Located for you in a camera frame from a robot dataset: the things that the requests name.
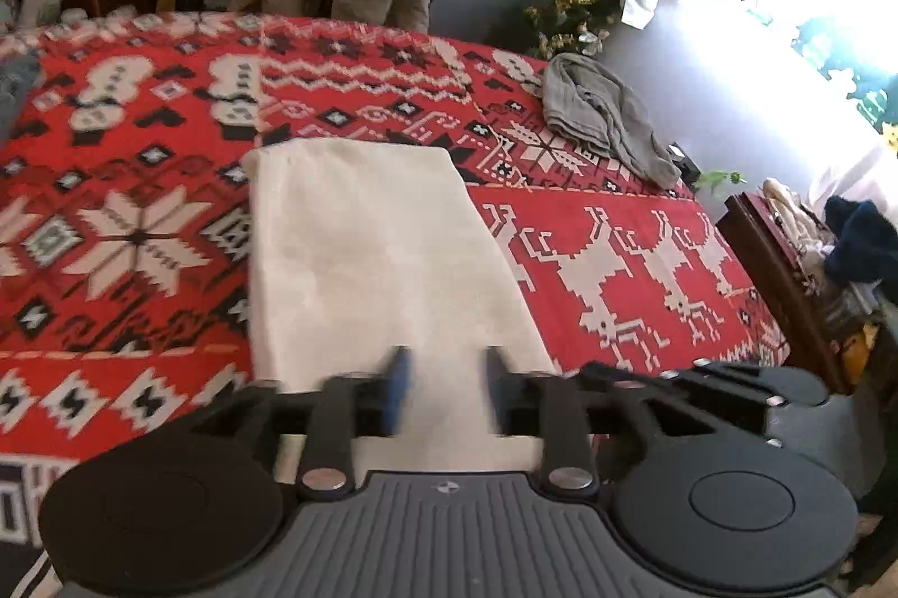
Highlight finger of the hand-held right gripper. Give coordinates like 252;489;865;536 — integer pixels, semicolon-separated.
581;360;704;397

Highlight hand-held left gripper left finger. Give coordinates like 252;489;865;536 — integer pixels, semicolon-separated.
189;346;415;499

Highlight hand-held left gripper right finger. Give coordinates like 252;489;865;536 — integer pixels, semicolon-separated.
484;346;723;499

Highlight cream knit vest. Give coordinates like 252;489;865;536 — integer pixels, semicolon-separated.
240;139;555;473

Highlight cream clothes pile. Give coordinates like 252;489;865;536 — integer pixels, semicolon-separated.
761;177;836;277

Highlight dark wooden nightstand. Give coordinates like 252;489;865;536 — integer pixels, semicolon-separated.
716;191;898;395

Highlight dark blue fuzzy cloth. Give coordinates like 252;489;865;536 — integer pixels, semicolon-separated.
822;198;898;287

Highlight green plant leaves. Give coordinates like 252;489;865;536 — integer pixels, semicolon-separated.
691;169;745;196

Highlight grey garment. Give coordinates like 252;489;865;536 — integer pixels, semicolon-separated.
542;52;683;188

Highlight red patterned blanket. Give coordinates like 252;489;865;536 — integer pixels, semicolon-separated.
0;11;790;598

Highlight small Christmas tree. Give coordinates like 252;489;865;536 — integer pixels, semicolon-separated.
525;0;633;62

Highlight blue jeans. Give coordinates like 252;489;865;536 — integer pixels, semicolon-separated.
0;49;43;143

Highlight white plastic bag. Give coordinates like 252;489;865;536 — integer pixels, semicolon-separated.
17;0;64;27

